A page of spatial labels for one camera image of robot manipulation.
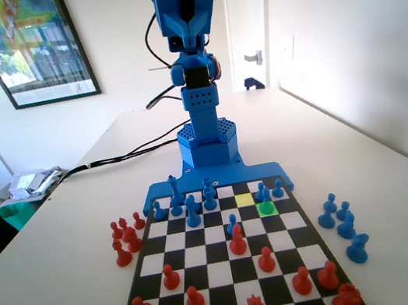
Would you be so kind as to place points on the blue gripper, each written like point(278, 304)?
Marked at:
point(187, 26)

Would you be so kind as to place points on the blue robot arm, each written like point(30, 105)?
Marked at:
point(199, 102)

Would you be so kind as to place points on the blue chess king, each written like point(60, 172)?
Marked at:
point(175, 195)

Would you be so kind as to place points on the blue chess rook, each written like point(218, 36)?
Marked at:
point(208, 201)

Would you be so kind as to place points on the blue chess pawn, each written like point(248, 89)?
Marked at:
point(176, 210)
point(278, 191)
point(232, 220)
point(330, 202)
point(259, 188)
point(159, 212)
point(343, 211)

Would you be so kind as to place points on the white door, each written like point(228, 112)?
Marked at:
point(243, 15)

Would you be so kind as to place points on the blue table clamp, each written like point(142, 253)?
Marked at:
point(253, 83)

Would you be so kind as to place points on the framed map poster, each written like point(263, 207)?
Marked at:
point(38, 43)

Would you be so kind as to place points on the pile of papers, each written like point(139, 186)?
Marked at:
point(33, 182)

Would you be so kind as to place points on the black and white chessboard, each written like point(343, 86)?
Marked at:
point(225, 271)

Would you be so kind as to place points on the green bin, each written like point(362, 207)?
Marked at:
point(15, 217)

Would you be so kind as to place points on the blue base plate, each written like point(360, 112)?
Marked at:
point(232, 177)

